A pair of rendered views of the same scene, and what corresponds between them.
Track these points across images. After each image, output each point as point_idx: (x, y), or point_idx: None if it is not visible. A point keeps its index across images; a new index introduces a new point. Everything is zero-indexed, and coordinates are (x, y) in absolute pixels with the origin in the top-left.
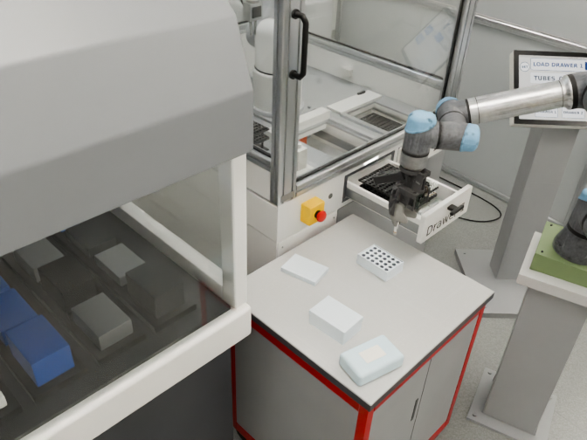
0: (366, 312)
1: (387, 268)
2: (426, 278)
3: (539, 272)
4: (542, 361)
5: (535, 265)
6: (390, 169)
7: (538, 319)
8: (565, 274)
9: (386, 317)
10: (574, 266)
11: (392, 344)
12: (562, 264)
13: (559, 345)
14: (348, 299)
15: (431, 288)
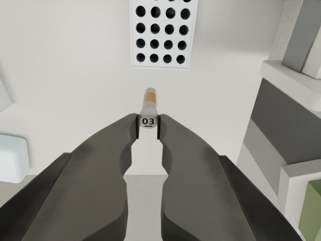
0: (45, 87)
1: (145, 57)
2: (197, 104)
3: (304, 190)
4: (247, 137)
5: (312, 192)
6: None
7: (267, 154)
8: (308, 215)
9: (69, 114)
10: (318, 233)
11: (14, 168)
12: (318, 224)
13: (257, 158)
14: (34, 42)
15: (180, 123)
